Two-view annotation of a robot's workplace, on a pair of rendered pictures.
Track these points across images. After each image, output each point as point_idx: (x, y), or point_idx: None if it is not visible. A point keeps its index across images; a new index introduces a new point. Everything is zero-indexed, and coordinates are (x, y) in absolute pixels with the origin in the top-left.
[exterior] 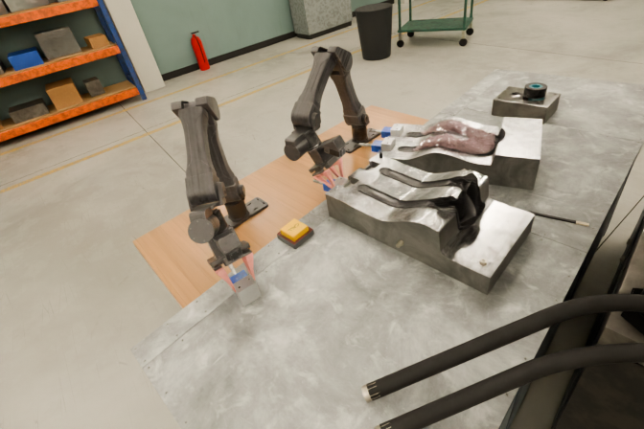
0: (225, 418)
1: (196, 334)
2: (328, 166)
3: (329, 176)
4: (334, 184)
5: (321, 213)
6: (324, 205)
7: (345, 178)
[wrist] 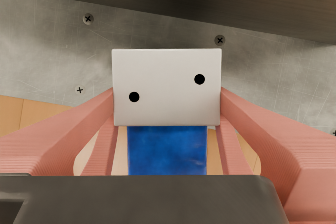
0: None
1: None
2: (286, 216)
3: (307, 126)
4: (210, 100)
5: (329, 92)
6: (274, 112)
7: (120, 67)
